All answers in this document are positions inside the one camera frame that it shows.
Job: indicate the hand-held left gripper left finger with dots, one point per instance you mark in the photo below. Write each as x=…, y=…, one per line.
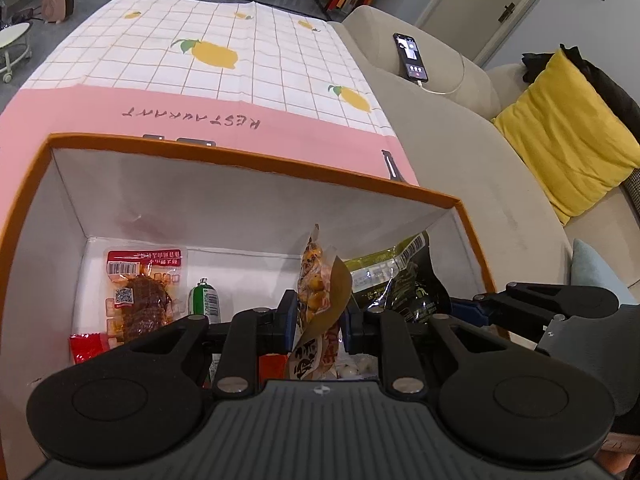
x=287, y=317

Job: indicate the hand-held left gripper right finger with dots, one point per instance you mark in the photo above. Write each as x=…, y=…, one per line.
x=352, y=330

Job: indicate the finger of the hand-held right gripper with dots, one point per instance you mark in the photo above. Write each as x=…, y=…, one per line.
x=550, y=302

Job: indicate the clear packet of pale snacks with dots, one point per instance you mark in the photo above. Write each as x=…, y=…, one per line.
x=352, y=367

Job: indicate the orange nut snack packet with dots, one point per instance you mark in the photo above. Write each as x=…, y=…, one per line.
x=312, y=280

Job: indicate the green and white snack packet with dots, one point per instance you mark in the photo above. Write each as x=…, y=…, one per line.
x=372, y=275

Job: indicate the dark glossy snack packet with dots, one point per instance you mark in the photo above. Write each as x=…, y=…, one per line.
x=415, y=295

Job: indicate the green snack stick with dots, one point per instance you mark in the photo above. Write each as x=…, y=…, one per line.
x=206, y=302

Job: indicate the orange cardboard box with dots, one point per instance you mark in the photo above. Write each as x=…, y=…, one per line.
x=250, y=210

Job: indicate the red label meat snack packet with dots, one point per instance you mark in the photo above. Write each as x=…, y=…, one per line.
x=145, y=300

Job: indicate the light blue cushion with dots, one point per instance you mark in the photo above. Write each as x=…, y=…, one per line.
x=595, y=270

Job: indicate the beige sofa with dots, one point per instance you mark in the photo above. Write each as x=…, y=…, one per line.
x=480, y=160

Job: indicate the yellow cushion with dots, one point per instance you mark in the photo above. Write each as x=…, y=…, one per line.
x=565, y=135

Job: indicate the black cushion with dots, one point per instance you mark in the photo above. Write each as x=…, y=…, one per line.
x=607, y=85

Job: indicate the lemon print checked tablecloth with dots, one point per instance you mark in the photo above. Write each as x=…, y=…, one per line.
x=280, y=60

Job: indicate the smartphone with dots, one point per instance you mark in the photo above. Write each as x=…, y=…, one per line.
x=411, y=57

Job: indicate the white door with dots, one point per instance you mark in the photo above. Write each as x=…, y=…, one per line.
x=465, y=0

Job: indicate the pink space heater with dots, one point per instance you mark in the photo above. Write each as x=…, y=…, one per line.
x=57, y=2

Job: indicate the white round rolling stool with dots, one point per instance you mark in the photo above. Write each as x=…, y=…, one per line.
x=15, y=35

